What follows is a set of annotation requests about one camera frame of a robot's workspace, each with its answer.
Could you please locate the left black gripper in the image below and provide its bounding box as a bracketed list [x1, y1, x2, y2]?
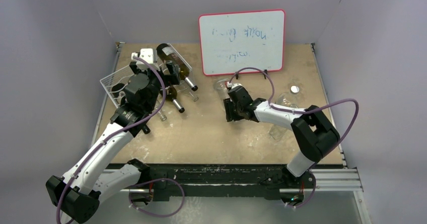
[130, 61, 179, 112]

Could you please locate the clear bottle silver cap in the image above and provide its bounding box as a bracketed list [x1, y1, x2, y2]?
[213, 78, 230, 100]

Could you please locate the dark bottle brown label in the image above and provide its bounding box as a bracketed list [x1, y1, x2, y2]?
[166, 86, 185, 113]

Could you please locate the clear bottle back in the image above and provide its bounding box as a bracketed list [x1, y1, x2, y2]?
[178, 83, 199, 102]

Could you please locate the clear square glass bottle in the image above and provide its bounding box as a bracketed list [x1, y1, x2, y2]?
[155, 101, 167, 122]

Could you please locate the dark bottle white label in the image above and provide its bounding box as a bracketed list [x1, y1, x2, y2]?
[111, 84, 151, 135]

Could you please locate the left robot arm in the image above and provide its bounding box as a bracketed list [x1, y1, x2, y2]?
[46, 56, 166, 223]

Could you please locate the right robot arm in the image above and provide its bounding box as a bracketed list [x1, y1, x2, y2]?
[224, 83, 340, 187]

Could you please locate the red framed whiteboard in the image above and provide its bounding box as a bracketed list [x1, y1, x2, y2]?
[198, 9, 286, 76]

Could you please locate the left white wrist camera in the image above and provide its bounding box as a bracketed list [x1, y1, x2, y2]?
[131, 48, 160, 70]

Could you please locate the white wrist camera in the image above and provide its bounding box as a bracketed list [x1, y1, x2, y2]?
[131, 48, 160, 70]
[226, 82, 242, 91]

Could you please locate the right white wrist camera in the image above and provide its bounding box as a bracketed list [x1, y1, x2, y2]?
[226, 82, 242, 91]

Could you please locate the white wire wine rack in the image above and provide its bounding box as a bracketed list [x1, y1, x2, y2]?
[100, 43, 195, 108]

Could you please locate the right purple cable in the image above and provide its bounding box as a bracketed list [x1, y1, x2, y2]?
[228, 67, 360, 210]

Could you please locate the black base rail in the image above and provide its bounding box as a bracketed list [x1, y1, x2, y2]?
[128, 159, 316, 204]

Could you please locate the purple cable loop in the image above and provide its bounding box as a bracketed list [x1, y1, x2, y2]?
[128, 177, 186, 218]

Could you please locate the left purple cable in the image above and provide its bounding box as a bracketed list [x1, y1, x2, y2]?
[55, 56, 167, 224]

